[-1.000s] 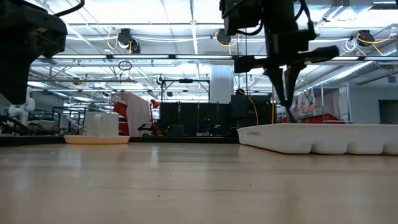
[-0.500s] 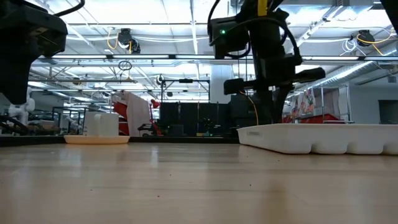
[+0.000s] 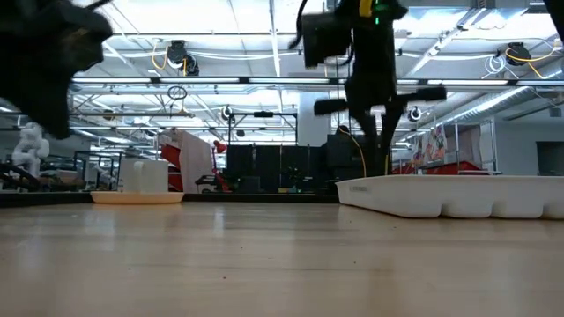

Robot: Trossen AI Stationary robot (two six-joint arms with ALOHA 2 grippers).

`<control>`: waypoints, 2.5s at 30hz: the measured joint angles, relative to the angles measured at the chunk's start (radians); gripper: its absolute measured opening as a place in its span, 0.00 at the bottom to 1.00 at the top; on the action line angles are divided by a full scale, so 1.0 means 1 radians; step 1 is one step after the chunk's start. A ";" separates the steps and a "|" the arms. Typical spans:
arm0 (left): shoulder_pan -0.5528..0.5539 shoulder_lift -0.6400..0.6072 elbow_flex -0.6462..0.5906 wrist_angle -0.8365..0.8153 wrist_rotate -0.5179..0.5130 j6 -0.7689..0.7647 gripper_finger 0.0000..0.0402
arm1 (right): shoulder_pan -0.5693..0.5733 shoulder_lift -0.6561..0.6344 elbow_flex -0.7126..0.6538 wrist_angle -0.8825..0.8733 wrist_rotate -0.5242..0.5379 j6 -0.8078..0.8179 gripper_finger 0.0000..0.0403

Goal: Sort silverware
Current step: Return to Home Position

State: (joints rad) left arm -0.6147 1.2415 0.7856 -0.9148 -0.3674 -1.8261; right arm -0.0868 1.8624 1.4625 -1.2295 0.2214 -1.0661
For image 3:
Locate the black monitor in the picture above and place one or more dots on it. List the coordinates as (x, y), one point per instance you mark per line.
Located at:
(273, 165)
(341, 154)

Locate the pink round plate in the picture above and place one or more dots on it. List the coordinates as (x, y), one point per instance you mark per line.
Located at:
(136, 197)

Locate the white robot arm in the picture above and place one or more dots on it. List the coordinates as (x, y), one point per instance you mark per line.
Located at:
(31, 147)

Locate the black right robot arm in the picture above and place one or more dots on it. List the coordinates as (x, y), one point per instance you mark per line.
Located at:
(556, 13)

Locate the white column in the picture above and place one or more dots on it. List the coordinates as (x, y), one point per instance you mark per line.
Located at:
(310, 127)

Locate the silver ventilation duct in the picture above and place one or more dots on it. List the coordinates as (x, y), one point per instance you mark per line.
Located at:
(498, 105)

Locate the white plastic cutlery tray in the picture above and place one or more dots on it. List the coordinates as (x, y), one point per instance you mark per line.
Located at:
(440, 196)

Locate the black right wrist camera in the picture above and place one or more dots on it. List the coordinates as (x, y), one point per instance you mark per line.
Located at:
(326, 39)

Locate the red table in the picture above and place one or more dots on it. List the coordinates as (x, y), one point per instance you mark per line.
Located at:
(445, 169)

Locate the red panel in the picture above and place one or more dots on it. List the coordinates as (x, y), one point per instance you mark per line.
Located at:
(171, 154)

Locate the black wall screen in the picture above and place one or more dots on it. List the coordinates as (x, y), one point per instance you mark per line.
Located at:
(551, 158)

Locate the white board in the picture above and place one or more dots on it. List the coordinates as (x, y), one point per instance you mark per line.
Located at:
(194, 167)

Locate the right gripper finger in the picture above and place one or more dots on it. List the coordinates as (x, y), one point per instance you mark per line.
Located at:
(368, 141)
(391, 141)

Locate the person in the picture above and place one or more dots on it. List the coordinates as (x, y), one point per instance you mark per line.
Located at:
(343, 130)

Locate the colourful poster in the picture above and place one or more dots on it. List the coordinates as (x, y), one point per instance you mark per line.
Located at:
(434, 143)

